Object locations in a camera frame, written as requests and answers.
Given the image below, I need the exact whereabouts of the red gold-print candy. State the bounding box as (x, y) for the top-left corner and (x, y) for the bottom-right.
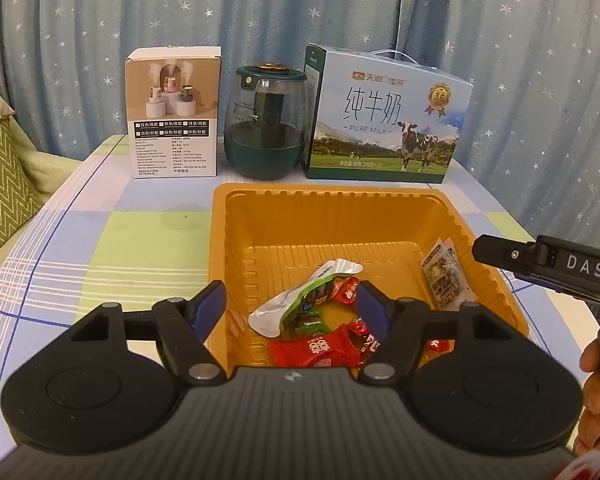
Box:
(347, 316), (384, 361)

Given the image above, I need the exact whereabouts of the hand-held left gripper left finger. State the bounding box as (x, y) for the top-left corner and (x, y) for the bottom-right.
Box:
(67, 280), (228, 385)

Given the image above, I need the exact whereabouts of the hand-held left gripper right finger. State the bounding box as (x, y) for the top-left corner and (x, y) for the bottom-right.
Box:
(355, 281), (521, 382)

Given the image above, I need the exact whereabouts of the red snack packet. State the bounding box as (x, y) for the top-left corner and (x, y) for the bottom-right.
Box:
(268, 324), (363, 369)

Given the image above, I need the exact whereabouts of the orange plastic tray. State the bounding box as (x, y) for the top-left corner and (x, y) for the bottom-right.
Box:
(207, 182), (530, 377)

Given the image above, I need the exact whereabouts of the red white-print candy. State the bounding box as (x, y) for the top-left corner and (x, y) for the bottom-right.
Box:
(330, 277), (362, 306)

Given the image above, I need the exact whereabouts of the clear packet with dark print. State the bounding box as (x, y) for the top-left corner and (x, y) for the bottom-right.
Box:
(420, 236), (465, 311)

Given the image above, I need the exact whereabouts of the milk carton box with cow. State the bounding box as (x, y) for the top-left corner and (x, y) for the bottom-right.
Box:
(302, 44), (475, 184)

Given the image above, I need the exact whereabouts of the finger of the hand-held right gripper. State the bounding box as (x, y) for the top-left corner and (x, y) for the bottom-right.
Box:
(517, 271), (583, 295)
(471, 233), (541, 275)

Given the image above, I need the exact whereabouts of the beige humidifier box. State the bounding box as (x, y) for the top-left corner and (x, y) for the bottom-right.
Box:
(124, 46), (223, 180)

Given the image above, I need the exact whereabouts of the checked tablecloth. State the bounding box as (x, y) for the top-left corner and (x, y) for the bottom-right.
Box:
(0, 135), (600, 413)

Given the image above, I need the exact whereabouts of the green glass humidifier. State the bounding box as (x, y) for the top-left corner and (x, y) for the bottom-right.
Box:
(221, 61), (312, 181)

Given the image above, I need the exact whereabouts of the dark green snack packet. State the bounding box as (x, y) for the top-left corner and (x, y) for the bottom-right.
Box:
(291, 307), (333, 342)

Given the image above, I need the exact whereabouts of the silver green snack pouch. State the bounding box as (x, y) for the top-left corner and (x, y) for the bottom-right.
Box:
(248, 258), (364, 339)

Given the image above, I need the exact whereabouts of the blue star-print curtain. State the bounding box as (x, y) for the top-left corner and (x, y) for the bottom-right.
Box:
(0, 0), (600, 253)

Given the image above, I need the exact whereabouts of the green zigzag cushion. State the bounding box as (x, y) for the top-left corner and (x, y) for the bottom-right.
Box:
(0, 119), (87, 270)

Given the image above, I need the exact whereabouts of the red white cloth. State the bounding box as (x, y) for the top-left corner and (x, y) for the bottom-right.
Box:
(564, 451), (600, 480)

